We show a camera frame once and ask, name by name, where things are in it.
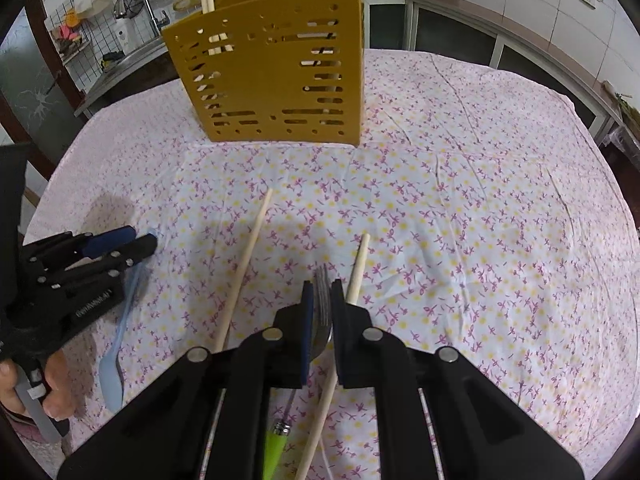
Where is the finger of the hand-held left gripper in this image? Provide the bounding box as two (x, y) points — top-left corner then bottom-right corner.
(49, 234), (159, 289)
(23, 226), (137, 267)

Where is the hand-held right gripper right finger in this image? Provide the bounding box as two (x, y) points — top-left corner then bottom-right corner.
(330, 279), (585, 480)

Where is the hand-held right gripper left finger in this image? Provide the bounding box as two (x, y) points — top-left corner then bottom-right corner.
(56, 280), (316, 480)

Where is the green handled metal fork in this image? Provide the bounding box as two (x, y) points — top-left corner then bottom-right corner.
(262, 264), (335, 480)

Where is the light blue plastic spoon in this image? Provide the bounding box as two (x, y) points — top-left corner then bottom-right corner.
(98, 227), (159, 412)

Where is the yellow perforated utensil holder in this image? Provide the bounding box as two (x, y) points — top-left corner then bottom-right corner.
(160, 0), (365, 149)

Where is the person's left hand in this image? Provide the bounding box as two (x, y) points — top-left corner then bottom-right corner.
(0, 351), (76, 422)

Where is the brown door with frosted glass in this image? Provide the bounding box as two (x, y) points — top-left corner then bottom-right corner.
(0, 0), (91, 181)

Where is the floral tablecloth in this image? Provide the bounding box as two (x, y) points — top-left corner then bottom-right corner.
(22, 47), (640, 480)

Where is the steel kitchen sink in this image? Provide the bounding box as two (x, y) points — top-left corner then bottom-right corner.
(100, 35), (172, 70)

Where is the white soap bottle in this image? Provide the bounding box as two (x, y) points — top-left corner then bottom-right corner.
(115, 22), (136, 54)

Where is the kitchen counter with cabinets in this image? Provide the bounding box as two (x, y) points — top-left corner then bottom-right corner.
(75, 0), (626, 133)

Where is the wooden cutting board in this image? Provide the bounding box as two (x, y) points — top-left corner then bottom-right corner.
(602, 80), (640, 137)

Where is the wire grid wall rack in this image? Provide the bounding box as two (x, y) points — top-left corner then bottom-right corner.
(47, 7), (96, 67)

